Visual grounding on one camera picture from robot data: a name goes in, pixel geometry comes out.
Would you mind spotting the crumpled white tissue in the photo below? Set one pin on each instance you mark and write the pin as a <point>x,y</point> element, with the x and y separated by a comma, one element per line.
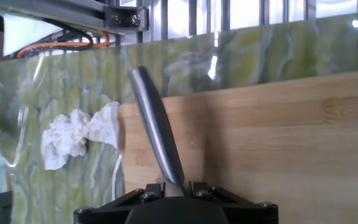
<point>67,140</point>

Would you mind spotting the bamboo cutting board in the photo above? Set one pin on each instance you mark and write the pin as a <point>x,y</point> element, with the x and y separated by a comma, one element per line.
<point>275,149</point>

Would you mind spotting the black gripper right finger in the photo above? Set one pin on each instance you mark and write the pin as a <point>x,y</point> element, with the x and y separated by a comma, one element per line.
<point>250,213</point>

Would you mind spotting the aluminium frame bar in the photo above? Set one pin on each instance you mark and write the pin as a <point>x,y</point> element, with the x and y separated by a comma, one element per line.
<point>73,11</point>

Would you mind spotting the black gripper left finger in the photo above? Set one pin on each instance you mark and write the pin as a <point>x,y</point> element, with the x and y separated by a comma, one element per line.
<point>104,213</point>

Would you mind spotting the green marble pattern mat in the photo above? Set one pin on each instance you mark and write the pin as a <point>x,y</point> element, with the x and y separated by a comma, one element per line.
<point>73,81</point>

